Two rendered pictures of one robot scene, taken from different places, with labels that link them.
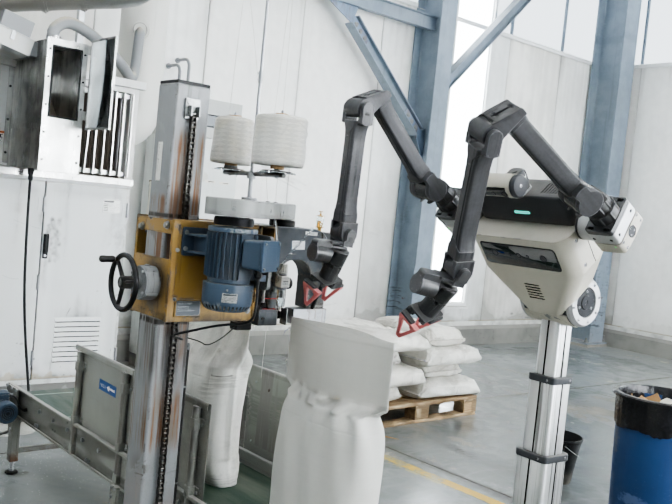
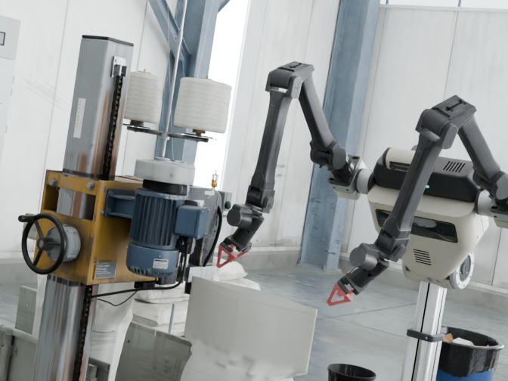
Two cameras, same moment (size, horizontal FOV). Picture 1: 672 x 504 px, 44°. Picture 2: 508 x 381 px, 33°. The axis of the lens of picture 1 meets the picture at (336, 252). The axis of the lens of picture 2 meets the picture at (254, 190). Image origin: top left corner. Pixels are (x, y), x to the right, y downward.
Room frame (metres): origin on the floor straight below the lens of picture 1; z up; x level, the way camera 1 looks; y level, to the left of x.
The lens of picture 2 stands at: (-0.06, 0.73, 1.51)
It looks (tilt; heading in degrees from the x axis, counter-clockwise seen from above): 3 degrees down; 345
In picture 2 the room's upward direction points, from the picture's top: 9 degrees clockwise
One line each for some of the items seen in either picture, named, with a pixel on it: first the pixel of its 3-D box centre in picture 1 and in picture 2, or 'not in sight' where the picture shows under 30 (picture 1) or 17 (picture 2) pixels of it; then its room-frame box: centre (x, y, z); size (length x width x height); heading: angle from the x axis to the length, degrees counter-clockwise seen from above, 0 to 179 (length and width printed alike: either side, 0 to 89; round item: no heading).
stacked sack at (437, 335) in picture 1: (416, 330); (198, 264); (6.27, -0.66, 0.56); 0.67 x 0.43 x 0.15; 41
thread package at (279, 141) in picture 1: (279, 141); (202, 106); (2.60, 0.21, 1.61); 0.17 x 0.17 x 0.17
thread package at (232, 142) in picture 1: (233, 140); (140, 97); (2.80, 0.38, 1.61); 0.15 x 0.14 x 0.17; 41
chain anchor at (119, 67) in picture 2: (193, 109); (120, 67); (2.58, 0.48, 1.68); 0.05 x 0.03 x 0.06; 131
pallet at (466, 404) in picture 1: (380, 398); not in sight; (6.04, -0.43, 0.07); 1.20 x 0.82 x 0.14; 133
